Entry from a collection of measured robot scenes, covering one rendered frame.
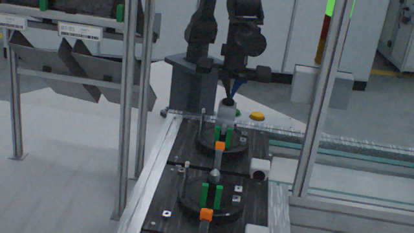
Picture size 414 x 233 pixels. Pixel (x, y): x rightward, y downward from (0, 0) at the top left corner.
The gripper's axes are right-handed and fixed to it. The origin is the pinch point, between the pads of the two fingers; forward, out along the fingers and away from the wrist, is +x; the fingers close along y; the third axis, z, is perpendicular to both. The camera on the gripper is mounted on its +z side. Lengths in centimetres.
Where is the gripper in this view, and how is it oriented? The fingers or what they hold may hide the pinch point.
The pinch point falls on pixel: (231, 88)
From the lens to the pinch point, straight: 127.1
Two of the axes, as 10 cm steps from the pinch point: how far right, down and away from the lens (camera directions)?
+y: -9.9, -1.6, 0.6
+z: 1.2, -4.2, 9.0
